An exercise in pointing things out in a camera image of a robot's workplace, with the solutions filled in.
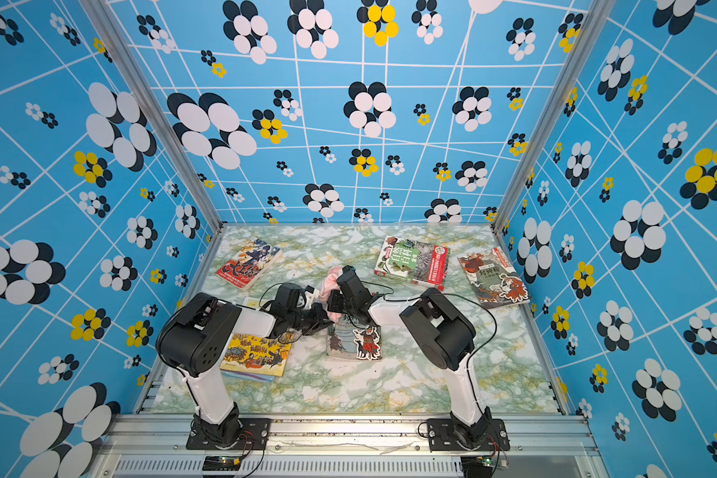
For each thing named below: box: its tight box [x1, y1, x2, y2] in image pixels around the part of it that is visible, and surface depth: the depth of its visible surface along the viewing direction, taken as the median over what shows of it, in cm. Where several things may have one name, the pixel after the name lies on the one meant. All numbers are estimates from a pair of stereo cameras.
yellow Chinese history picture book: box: [220, 332, 292, 377], surface depth 87 cm
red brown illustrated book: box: [457, 245, 531, 309], surface depth 104 cm
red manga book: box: [215, 238, 283, 291], surface depth 107 cm
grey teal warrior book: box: [326, 312, 383, 362], surface depth 90 cm
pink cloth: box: [318, 266, 343, 302], surface depth 95 cm
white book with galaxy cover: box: [220, 369, 276, 383], surface depth 84 cm
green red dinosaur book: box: [374, 235, 451, 291], surface depth 107 cm
